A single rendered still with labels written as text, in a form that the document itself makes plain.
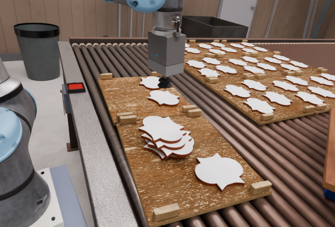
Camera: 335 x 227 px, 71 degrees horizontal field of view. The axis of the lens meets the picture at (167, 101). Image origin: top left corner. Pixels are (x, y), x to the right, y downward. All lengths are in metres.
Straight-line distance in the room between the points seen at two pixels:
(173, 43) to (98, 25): 4.02
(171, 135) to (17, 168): 0.40
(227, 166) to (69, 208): 0.44
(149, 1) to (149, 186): 0.44
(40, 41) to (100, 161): 2.79
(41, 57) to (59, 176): 2.81
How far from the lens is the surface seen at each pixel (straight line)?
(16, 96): 0.63
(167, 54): 0.60
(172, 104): 0.98
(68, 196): 0.72
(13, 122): 0.53
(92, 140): 0.81
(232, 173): 0.71
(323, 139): 1.14
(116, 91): 1.08
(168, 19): 0.59
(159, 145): 0.69
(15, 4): 4.33
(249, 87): 1.33
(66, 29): 4.47
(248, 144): 0.90
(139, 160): 0.70
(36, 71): 3.58
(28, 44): 3.46
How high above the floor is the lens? 1.41
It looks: 27 degrees down
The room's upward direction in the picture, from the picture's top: 7 degrees clockwise
